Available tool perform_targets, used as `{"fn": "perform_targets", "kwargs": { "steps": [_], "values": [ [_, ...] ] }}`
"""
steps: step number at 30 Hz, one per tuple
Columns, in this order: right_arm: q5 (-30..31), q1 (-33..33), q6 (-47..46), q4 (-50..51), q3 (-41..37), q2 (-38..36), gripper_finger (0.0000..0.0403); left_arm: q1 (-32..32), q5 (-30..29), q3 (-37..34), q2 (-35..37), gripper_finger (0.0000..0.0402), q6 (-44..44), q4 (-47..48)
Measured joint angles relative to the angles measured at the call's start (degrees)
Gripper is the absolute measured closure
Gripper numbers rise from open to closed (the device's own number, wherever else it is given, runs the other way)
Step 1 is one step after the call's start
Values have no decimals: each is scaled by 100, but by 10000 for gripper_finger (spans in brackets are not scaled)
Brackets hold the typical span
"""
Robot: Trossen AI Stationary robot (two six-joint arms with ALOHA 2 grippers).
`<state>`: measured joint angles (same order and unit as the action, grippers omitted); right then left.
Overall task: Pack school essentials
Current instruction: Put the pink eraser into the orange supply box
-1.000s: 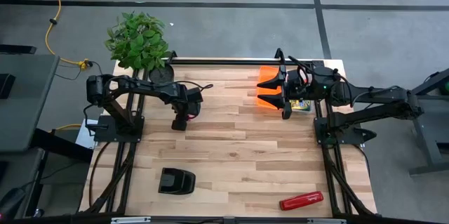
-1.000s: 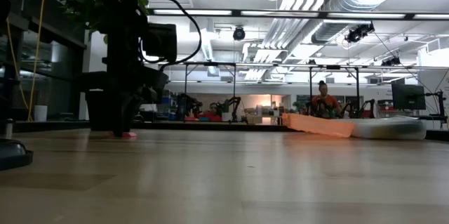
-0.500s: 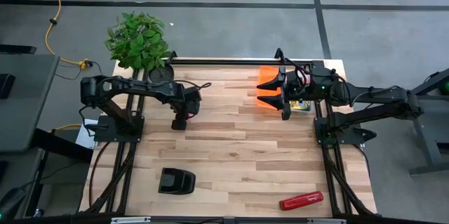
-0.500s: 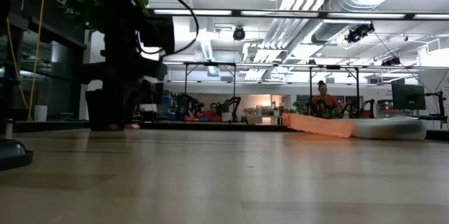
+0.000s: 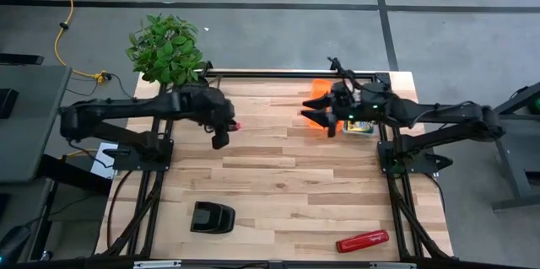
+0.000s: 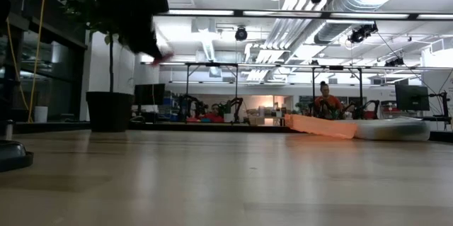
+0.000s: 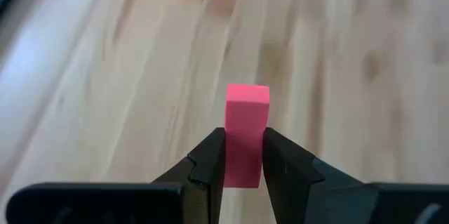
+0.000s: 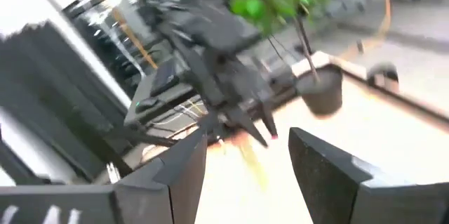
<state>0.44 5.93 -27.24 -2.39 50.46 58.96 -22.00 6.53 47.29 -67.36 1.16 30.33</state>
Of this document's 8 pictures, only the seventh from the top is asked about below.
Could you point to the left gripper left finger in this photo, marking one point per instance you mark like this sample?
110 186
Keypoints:
207 168

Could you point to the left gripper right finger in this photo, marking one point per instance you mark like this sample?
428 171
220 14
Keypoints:
298 182

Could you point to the pink eraser block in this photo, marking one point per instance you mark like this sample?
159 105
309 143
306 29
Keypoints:
247 125

